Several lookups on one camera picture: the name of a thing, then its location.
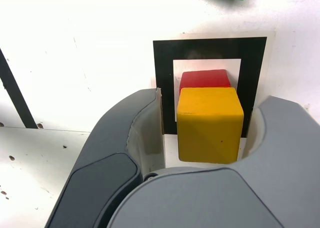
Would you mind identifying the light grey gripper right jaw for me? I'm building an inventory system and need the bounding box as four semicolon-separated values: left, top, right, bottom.
106;95;320;228

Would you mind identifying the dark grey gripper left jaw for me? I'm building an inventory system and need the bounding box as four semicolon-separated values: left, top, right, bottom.
44;87;167;228

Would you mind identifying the yellow cube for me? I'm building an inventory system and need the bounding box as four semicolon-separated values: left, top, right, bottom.
176;87;245;165

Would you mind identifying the red cube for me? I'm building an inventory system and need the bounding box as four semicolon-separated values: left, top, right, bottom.
178;69;231;94

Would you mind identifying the black tape square outline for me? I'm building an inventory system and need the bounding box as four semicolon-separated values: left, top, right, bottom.
152;37;268;139

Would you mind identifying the black tape strip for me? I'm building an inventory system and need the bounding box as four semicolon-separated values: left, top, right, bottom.
0;47;38;129

